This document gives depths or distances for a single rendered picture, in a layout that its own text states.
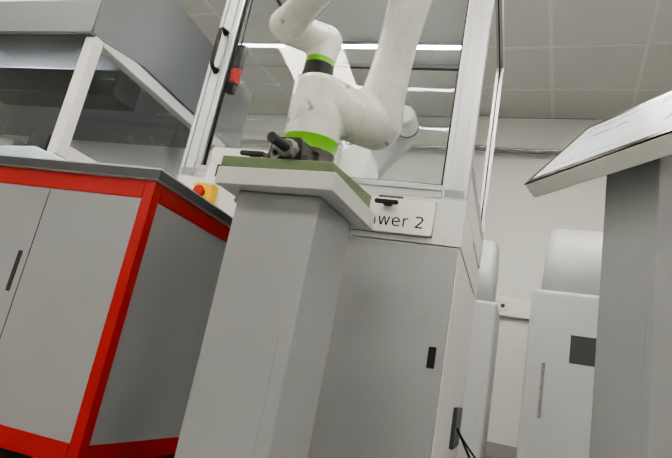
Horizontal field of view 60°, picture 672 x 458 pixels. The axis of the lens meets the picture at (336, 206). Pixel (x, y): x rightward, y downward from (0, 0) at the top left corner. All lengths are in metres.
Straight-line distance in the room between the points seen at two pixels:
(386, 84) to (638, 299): 0.75
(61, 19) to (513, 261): 3.77
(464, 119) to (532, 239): 3.19
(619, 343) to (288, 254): 0.76
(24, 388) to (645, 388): 1.33
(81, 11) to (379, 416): 1.74
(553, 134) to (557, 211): 0.70
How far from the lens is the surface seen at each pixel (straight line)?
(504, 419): 4.86
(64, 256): 1.53
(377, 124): 1.41
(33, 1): 2.61
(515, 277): 4.96
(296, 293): 1.17
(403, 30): 1.49
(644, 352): 1.41
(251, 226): 1.25
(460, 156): 1.87
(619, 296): 1.48
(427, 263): 1.77
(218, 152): 1.70
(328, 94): 1.35
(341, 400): 1.77
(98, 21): 2.35
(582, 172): 1.53
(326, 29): 1.84
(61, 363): 1.47
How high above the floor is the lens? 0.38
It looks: 16 degrees up
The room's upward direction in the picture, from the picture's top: 11 degrees clockwise
